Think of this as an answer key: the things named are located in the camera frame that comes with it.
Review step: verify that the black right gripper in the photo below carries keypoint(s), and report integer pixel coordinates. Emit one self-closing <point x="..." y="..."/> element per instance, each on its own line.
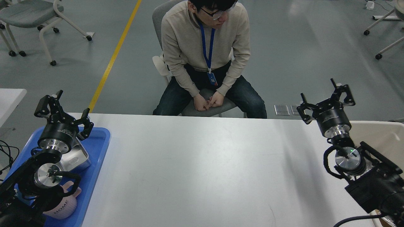
<point x="333" y="121"/>

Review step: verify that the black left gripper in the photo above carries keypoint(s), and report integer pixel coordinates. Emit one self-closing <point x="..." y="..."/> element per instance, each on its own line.
<point x="58" y="133"/>

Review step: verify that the stainless steel rectangular tray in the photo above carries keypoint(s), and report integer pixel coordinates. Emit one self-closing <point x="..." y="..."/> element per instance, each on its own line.
<point x="76" y="160"/>

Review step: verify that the pink HOME mug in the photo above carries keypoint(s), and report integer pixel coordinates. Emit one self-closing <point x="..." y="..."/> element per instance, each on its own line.
<point x="61" y="208"/>

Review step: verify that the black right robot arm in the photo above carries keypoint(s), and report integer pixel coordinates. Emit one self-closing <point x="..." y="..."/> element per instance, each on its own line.
<point x="374" y="181"/>

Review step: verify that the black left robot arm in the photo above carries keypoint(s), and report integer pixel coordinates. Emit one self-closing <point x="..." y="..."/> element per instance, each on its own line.
<point x="30" y="190"/>

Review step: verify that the right metal floor plate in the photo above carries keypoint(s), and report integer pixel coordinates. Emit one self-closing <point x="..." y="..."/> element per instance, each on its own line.
<point x="296" y="110"/>

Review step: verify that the metal floor plate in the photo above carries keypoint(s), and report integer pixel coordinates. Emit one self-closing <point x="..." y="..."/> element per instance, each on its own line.
<point x="296" y="110"/>
<point x="281" y="110"/>

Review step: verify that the left metal floor plate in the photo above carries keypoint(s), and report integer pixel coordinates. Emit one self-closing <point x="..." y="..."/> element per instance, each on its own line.
<point x="281" y="110"/>

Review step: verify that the white side table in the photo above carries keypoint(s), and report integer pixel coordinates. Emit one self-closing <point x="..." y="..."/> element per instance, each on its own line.
<point x="9" y="100"/>

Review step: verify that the beige plastic bin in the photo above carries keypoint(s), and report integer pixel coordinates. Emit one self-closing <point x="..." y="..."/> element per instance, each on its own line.
<point x="386" y="137"/>

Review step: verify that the grey wheeled chair left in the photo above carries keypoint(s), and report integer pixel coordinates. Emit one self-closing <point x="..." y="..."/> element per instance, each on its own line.
<point x="35" y="13"/>

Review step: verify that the white power adapter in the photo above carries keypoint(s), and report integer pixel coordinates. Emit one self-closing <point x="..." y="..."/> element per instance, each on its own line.
<point x="370" y="5"/>

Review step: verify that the seated man in beige sweater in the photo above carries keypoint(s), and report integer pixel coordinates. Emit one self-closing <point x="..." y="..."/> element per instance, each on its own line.
<point x="206" y="46"/>

